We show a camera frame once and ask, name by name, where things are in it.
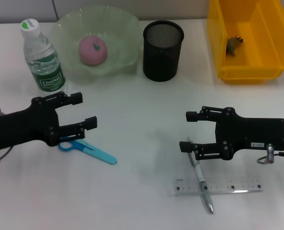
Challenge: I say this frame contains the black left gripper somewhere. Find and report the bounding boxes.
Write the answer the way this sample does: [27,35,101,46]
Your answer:
[0,91,98,152]

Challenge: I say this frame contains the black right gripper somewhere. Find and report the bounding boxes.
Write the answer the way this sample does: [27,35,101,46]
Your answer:
[179,105,284,161]

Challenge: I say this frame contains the clear green-label water bottle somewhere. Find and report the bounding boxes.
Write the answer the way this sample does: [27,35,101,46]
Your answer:
[20,18,67,93]

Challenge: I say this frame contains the pink toy peach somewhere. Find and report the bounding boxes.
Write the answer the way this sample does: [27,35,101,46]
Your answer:
[78,35,108,66]

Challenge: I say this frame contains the blue scissors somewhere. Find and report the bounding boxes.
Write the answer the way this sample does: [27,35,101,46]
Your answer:
[57,139,118,166]

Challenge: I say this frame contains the silver ballpoint pen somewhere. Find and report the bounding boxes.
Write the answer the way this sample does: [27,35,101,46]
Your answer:
[185,136,215,215]

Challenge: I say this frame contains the translucent green fruit bowl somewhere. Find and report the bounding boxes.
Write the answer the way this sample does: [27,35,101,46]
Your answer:
[51,7,144,85]

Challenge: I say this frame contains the clear plastic ruler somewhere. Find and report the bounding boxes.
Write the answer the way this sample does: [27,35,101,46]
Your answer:
[166,176,264,197]

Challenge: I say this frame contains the black mesh pen holder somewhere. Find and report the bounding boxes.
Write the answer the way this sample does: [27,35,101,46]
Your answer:
[142,20,184,83]

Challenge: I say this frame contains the yellow plastic bin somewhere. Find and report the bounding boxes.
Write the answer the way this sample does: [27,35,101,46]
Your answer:
[206,0,284,85]

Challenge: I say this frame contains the right gripper grey cable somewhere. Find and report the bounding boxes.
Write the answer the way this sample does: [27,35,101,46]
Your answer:
[256,143,284,166]

